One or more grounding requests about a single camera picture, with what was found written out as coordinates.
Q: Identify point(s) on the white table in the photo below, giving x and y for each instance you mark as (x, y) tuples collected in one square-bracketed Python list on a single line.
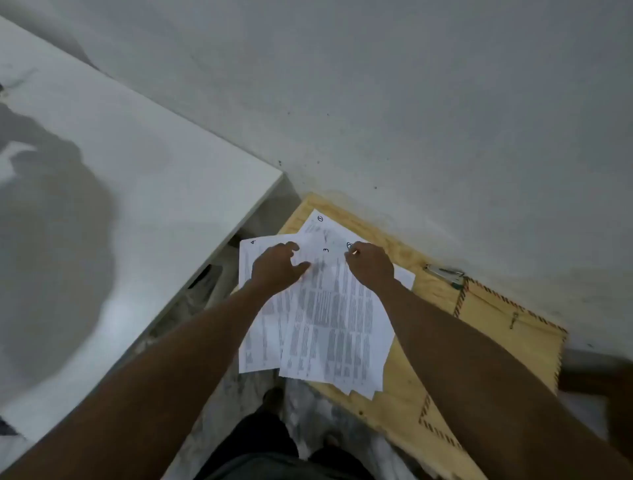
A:
[(123, 212)]

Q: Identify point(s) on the dark brown wooden furniture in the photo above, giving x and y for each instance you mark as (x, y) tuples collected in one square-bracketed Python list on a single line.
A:
[(613, 390)]

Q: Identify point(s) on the person's foot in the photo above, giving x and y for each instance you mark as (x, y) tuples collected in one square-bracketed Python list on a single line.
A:
[(332, 438), (273, 399)]

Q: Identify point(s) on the person's left foot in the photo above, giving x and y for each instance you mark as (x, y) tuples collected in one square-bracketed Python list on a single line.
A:
[(273, 399)]

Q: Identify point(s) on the person's right fingers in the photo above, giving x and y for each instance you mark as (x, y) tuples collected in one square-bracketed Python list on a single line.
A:
[(354, 254)]

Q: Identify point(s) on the person's right hand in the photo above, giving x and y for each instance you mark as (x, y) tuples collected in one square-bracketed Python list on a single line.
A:
[(371, 269)]

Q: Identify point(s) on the person's left thumb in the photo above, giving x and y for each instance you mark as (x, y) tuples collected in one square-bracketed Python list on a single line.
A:
[(300, 271)]

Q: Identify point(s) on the person's left forearm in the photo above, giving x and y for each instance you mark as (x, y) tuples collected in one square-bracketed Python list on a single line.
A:
[(163, 376)]

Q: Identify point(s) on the plywood board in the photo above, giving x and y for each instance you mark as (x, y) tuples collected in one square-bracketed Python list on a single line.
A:
[(410, 405)]

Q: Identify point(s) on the person's left hand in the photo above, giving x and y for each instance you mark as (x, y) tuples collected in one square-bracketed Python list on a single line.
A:
[(274, 269)]

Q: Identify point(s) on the person's right forearm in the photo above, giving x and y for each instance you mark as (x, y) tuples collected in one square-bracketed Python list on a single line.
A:
[(484, 390)]

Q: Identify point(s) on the black shorts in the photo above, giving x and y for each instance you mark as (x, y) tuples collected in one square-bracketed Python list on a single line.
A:
[(262, 450)]

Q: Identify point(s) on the yellow envelope with striped border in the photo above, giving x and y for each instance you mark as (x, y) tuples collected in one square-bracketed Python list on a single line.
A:
[(514, 329)]

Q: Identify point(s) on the printed white paper sheet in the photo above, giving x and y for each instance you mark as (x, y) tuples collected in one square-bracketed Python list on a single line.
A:
[(372, 388), (257, 341), (324, 230), (326, 326)]

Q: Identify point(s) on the silver stapler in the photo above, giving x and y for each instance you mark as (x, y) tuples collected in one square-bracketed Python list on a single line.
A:
[(445, 274)]

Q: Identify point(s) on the person's right foot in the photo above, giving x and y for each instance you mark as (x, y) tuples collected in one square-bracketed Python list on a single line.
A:
[(332, 438)]

